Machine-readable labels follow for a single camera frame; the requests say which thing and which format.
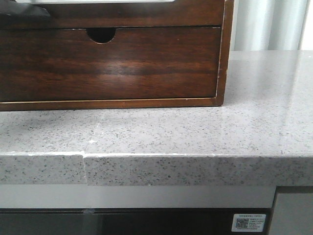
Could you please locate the white QR code sticker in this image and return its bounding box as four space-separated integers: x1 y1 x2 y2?
231 213 267 233

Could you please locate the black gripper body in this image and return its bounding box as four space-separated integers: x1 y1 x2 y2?
0 3 50 21

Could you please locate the grey cabinet door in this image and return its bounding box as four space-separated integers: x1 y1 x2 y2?
269 187 313 235

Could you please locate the wooden drawer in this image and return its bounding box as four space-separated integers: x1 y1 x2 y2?
0 0 225 29
0 27 221 101

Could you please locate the dark wooden drawer cabinet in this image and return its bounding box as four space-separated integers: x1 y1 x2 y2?
0 0 234 111

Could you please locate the black glass appliance front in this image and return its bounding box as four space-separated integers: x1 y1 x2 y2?
0 208 272 235

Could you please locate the white grey window curtain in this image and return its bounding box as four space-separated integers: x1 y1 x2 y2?
230 0 313 51

